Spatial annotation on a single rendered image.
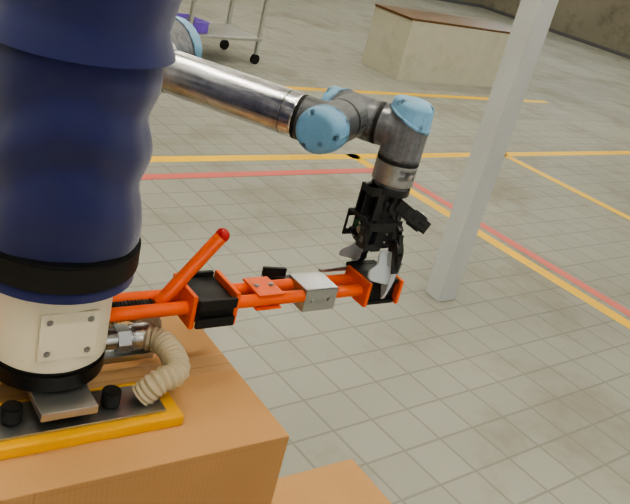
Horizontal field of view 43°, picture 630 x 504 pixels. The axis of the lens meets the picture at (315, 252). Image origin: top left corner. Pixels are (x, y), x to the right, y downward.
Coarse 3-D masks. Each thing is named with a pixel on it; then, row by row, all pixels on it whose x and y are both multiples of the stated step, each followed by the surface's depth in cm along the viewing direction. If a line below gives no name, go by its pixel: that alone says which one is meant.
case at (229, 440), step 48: (192, 336) 142; (0, 384) 118; (96, 384) 123; (192, 384) 129; (240, 384) 132; (144, 432) 115; (192, 432) 118; (240, 432) 120; (0, 480) 101; (48, 480) 103; (96, 480) 105; (144, 480) 110; (192, 480) 115; (240, 480) 121
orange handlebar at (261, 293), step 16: (240, 288) 133; (256, 288) 133; (272, 288) 134; (288, 288) 139; (352, 288) 143; (144, 304) 121; (160, 304) 122; (176, 304) 123; (240, 304) 129; (256, 304) 131; (272, 304) 134; (112, 320) 117
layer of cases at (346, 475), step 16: (336, 464) 202; (352, 464) 203; (288, 480) 192; (304, 480) 194; (320, 480) 195; (336, 480) 196; (352, 480) 198; (368, 480) 199; (288, 496) 187; (304, 496) 189; (320, 496) 190; (336, 496) 191; (352, 496) 192; (368, 496) 194; (384, 496) 195
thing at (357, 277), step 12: (360, 264) 149; (372, 264) 151; (360, 276) 145; (396, 276) 148; (372, 288) 145; (396, 288) 148; (360, 300) 145; (372, 300) 146; (384, 300) 148; (396, 300) 149
